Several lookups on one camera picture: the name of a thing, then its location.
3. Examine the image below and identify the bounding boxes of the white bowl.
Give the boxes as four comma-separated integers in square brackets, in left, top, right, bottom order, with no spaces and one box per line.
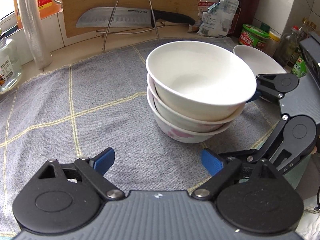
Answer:
[147,74,245,133]
[145,41,257,121]
[146,87,233,144]

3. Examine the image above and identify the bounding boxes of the green pickle jar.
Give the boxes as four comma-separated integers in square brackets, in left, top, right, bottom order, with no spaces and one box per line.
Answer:
[291,56,307,78]

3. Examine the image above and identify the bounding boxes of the metal wire rack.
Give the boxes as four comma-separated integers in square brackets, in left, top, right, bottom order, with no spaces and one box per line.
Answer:
[87,0,158,51]

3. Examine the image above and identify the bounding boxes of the glass jar green lid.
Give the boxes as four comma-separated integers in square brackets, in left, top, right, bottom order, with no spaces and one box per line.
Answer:
[0,30,22,93]

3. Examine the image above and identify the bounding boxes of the yellow lid spice jar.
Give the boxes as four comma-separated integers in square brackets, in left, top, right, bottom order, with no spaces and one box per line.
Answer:
[264,30,281,57]

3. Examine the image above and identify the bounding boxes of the brown knife block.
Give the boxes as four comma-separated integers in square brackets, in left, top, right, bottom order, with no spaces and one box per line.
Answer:
[234,0,260,38]

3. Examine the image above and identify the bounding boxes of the white bowl front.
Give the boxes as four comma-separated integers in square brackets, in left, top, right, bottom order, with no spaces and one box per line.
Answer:
[146,87,233,144]

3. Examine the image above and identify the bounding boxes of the cleaver knife black handle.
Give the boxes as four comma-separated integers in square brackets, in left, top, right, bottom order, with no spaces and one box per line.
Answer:
[76,7,195,28]

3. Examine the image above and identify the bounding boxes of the small dark green jar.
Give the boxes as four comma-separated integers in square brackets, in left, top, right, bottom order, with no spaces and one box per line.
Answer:
[260,22,271,33]

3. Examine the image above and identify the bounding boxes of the red cap glass bottle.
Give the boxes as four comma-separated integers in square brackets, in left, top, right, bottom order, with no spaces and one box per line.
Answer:
[273,25,299,67]

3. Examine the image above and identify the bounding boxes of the white plastic food bag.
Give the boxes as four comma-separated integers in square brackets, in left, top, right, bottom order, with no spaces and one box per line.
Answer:
[188,0,237,37]

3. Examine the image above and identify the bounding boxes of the white plate back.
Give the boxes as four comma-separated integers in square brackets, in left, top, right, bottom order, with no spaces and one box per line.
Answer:
[233,45,286,76]

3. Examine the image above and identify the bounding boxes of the grey teal dish towel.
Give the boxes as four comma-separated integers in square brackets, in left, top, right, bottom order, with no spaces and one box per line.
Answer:
[1,38,280,239]

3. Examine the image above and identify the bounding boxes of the green lid sauce jar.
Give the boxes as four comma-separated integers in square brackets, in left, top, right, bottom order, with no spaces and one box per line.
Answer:
[238,24,269,50]

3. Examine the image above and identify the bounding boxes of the orange cooking wine jug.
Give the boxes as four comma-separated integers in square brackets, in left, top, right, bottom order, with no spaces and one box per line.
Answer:
[12,0,63,29]

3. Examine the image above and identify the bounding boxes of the yellow cap sauce bottle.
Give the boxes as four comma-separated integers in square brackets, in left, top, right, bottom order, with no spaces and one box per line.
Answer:
[298,17,310,42]

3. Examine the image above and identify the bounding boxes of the clear plastic wrap roll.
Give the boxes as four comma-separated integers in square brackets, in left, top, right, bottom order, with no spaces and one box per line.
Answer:
[17,0,52,69]

